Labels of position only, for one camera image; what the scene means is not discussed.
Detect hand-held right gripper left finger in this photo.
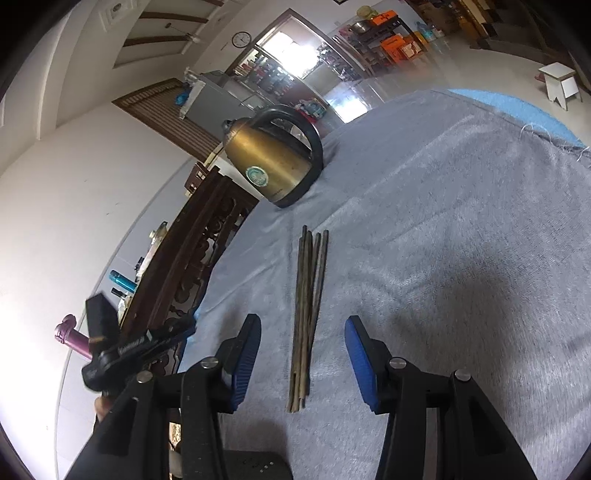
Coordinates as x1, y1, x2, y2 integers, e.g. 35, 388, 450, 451
65, 314, 262, 480

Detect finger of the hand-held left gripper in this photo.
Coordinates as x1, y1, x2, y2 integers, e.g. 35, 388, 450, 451
148, 316, 198, 350

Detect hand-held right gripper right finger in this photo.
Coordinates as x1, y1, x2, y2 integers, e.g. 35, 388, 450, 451
344, 315, 539, 480

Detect purple water bottle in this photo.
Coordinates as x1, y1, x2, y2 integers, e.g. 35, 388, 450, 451
54, 315, 95, 358

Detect teal thermos bottle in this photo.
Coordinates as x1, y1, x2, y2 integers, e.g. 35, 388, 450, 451
109, 271, 138, 293

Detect carved dark wooden sideboard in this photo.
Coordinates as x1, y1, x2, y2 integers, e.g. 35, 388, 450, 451
117, 166, 259, 379

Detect wooden chair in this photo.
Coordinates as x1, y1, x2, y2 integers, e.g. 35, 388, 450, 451
185, 161, 220, 195

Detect grey tablecloth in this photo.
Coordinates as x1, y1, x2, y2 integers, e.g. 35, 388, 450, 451
178, 90, 591, 480

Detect gold electric kettle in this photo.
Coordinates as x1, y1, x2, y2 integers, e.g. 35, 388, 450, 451
222, 104, 324, 209

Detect brown wooden door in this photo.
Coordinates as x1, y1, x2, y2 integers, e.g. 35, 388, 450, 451
112, 78, 222, 162

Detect grey refrigerator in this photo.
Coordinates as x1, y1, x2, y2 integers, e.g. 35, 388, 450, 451
178, 69, 259, 123

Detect light blue table mat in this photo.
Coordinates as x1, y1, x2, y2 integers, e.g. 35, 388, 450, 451
445, 89, 585, 148

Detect dark wooden side table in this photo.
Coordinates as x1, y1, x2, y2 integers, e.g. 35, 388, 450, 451
346, 18, 426, 77

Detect stack of orange boxes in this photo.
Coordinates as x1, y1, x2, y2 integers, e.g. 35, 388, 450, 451
381, 34, 419, 63

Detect white wooden stool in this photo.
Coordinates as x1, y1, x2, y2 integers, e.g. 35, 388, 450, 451
538, 62, 581, 112

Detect wooden staircase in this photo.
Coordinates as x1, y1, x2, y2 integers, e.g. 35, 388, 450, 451
471, 0, 568, 61

